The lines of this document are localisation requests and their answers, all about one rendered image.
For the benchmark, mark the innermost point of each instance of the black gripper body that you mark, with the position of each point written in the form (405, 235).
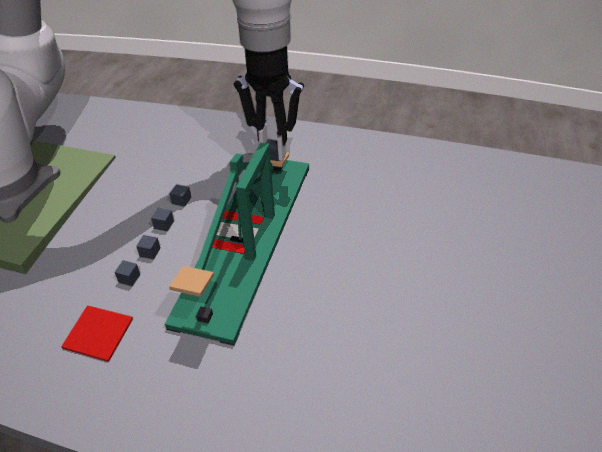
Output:
(268, 67)

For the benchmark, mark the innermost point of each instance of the red flat square plate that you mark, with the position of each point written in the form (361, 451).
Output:
(97, 333)

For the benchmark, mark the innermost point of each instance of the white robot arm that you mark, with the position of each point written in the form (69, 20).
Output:
(32, 59)

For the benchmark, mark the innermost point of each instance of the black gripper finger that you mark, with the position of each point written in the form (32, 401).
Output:
(257, 119)
(284, 125)

